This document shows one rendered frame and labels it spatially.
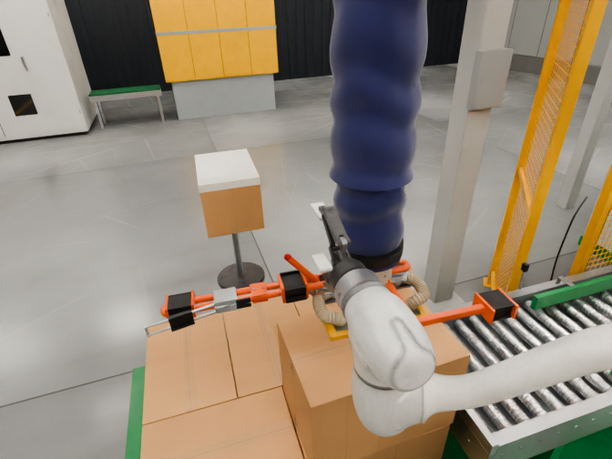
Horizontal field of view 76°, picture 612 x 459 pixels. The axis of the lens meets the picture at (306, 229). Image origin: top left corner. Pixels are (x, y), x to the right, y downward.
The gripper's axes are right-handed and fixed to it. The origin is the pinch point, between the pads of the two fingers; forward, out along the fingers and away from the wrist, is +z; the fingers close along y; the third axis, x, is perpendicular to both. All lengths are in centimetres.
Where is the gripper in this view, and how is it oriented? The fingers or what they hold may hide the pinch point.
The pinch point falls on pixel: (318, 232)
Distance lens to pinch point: 89.0
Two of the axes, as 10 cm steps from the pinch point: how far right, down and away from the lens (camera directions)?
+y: 0.3, 8.6, 5.1
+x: 9.5, -1.8, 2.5
